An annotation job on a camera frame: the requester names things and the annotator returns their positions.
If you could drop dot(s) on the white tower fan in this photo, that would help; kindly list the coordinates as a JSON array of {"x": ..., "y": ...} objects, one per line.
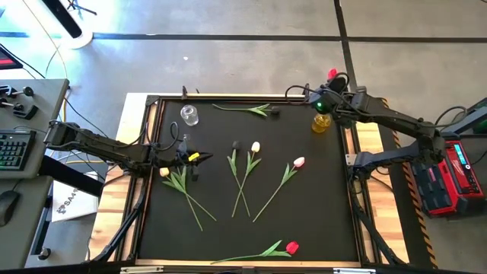
[{"x": 78, "y": 40}]

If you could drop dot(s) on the black knob tool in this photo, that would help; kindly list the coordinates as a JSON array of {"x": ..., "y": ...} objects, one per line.
[
  {"x": 18, "y": 106},
  {"x": 26, "y": 91}
]

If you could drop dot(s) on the gray desk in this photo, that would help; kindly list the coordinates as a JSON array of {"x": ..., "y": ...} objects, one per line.
[{"x": 23, "y": 243}]

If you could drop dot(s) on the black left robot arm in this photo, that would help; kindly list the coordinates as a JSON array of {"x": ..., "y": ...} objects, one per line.
[{"x": 99, "y": 142}]

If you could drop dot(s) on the yellow tape tag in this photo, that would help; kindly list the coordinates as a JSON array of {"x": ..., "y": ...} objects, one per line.
[{"x": 194, "y": 156}]

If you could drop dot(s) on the black aluminium table frame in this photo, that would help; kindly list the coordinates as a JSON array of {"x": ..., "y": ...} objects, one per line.
[{"x": 228, "y": 98}]

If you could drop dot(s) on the pale pink tulip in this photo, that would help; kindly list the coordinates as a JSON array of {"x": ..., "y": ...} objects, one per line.
[{"x": 299, "y": 161}]

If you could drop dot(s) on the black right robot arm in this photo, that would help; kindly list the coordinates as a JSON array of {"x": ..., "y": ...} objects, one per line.
[{"x": 392, "y": 120}]

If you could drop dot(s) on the black computer mouse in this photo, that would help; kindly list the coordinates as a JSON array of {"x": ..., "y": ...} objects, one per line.
[{"x": 7, "y": 207}]

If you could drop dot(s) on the yellow glass vase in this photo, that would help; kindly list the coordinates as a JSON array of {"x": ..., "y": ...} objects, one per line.
[{"x": 321, "y": 123}]

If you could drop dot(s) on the clear glass vase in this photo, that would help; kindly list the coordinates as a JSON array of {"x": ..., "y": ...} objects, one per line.
[{"x": 189, "y": 115}]

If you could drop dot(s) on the yellow black hazard tape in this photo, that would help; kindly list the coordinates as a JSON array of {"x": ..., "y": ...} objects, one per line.
[{"x": 423, "y": 228}]

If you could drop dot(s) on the silver bracket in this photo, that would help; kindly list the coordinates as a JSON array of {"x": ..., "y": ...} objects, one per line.
[
  {"x": 141, "y": 269},
  {"x": 354, "y": 271}
]

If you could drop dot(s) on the white printed paper sheet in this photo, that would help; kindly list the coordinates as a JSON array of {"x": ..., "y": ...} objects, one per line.
[{"x": 72, "y": 205}]

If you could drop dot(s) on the dark screen red glow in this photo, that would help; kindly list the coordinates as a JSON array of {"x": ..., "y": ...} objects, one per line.
[{"x": 7, "y": 61}]

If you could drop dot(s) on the black bracket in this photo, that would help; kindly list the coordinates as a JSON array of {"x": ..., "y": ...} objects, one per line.
[{"x": 28, "y": 113}]

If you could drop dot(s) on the black diagonal strut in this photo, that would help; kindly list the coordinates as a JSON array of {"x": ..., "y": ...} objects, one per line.
[
  {"x": 125, "y": 224},
  {"x": 374, "y": 232}
]

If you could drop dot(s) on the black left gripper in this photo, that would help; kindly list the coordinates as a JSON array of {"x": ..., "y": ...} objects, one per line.
[{"x": 171, "y": 158}]

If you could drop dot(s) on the black keyboard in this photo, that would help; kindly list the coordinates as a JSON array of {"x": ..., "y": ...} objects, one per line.
[{"x": 15, "y": 150}]

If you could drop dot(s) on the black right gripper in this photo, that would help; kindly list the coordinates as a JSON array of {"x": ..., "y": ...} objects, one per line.
[{"x": 329, "y": 100}]

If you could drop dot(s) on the black crossbar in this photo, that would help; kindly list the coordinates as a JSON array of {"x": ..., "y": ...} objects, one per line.
[{"x": 68, "y": 175}]

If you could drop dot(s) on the black clamp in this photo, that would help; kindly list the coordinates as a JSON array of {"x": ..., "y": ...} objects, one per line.
[{"x": 185, "y": 93}]

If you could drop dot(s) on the cream white tulip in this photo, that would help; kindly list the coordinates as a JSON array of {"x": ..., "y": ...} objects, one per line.
[{"x": 164, "y": 172}]

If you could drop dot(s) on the black tulip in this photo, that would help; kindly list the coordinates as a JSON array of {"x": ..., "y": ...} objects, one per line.
[
  {"x": 233, "y": 161},
  {"x": 258, "y": 110}
]

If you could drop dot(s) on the red tool case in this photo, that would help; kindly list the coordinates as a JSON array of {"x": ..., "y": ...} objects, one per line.
[{"x": 449, "y": 190}]

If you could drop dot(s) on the black table mat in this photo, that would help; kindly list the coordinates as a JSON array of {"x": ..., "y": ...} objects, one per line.
[{"x": 304, "y": 213}]

